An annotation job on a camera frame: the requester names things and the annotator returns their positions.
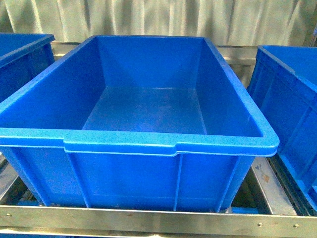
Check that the steel rack front rail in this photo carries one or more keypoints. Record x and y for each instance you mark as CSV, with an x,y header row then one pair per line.
x,y
133,223

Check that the blue bin far right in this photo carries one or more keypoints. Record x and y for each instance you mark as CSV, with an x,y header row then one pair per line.
x,y
284,87

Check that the grey curtain backdrop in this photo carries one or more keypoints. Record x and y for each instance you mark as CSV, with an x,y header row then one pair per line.
x,y
225,22

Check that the blue destination bin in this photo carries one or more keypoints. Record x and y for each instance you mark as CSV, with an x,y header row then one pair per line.
x,y
135,122

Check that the blue bin far left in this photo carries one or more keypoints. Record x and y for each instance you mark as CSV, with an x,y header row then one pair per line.
x,y
22,57

